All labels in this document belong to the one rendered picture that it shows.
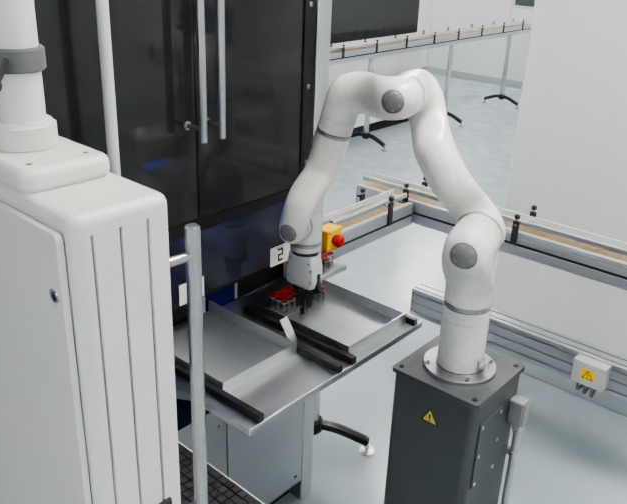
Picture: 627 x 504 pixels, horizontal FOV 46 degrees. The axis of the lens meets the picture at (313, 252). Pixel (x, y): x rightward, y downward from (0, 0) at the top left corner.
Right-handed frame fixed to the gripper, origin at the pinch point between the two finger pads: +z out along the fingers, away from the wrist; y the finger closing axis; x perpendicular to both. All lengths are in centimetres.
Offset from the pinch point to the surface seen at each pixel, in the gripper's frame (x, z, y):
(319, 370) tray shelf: -17.4, 6.0, 21.1
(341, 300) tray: 16.2, 5.8, 0.9
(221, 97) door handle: -22, -59, -9
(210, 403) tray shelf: -46.0, 6.0, 12.0
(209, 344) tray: -28.6, 5.8, -8.0
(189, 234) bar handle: -73, -53, 40
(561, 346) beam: 97, 40, 40
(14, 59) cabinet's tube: -88, -78, 20
